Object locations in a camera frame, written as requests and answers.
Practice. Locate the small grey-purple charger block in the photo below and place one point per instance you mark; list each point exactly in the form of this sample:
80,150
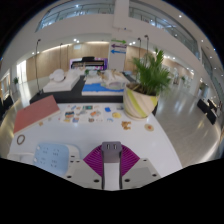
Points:
111,152

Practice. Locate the pink flat board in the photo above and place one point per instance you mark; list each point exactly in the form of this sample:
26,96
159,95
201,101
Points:
36,113

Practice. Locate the round orange flat disc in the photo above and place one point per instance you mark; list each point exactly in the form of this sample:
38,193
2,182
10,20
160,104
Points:
149,127

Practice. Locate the small distant potted plant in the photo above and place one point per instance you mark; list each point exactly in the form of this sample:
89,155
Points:
15,80

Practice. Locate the tall black floor stand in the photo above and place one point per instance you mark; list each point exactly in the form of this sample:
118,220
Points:
146,46
36,66
139,50

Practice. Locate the white sign pillar with arrows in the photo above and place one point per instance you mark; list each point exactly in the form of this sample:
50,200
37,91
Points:
117,61

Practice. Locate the architectural model on blue base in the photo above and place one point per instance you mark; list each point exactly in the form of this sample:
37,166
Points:
96,88

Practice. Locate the black display platform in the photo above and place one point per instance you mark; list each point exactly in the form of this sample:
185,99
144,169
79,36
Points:
73,97

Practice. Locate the potted plant in striped pot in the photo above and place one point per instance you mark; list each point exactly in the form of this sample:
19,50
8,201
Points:
138,105

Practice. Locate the white architectural model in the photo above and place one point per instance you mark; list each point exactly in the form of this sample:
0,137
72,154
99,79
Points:
61,85

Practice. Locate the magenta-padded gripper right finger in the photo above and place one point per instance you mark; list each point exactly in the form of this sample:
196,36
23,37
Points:
128,160

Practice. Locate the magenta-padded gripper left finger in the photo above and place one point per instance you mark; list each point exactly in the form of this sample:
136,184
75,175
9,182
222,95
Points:
94,160

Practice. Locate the light blue power strip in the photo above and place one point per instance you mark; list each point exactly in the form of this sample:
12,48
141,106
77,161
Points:
51,158

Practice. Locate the group of black chairs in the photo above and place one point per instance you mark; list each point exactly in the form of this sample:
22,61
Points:
6,103
206,110

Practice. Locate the white sheet with colourful stickers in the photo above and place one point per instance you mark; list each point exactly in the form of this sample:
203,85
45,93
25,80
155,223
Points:
90,114

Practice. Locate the orange irregular flat piece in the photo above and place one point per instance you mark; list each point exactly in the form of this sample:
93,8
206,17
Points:
126,125

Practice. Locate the black piano with purple screen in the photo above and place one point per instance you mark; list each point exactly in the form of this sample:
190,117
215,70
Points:
88,63

